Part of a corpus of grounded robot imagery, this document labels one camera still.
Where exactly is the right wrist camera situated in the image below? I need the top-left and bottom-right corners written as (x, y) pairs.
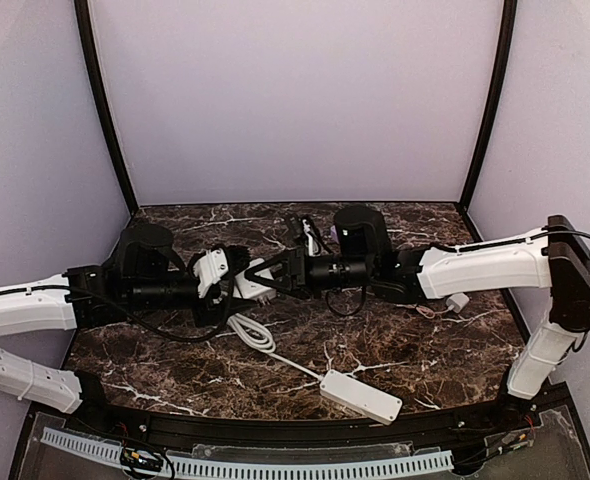
top-left (333, 204), bottom-right (392, 257)

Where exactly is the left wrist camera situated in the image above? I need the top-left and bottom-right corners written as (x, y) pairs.
top-left (103, 224), bottom-right (173, 288)

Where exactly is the purple power strip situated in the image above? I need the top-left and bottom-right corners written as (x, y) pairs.
top-left (329, 226), bottom-right (339, 243)

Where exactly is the left black frame post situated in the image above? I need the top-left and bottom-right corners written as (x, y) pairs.
top-left (73, 0), bottom-right (139, 217)

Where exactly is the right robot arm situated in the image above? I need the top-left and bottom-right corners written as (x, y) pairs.
top-left (244, 205), bottom-right (590, 400)

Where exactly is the white power strip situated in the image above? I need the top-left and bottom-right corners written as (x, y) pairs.
top-left (320, 370), bottom-right (403, 425)

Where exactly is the white slotted cable duct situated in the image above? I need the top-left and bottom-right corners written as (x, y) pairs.
top-left (40, 427), bottom-right (453, 479)

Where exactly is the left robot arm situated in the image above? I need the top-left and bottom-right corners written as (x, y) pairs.
top-left (0, 265), bottom-right (248, 414)

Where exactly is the white cube socket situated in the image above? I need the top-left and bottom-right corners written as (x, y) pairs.
top-left (233, 258), bottom-right (277, 304)

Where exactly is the pink charging cable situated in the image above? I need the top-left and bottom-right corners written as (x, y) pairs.
top-left (414, 304), bottom-right (451, 320)

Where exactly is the white plug with cable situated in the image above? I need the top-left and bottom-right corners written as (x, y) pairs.
top-left (227, 314), bottom-right (323, 382)

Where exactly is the black front table rail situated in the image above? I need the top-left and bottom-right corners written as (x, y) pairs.
top-left (89, 394), bottom-right (501, 451)

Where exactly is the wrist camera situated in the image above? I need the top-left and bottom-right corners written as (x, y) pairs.
top-left (333, 204), bottom-right (392, 257)
top-left (103, 224), bottom-right (173, 288)

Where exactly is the small white charger adapter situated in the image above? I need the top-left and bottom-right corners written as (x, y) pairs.
top-left (445, 293), bottom-right (470, 313)

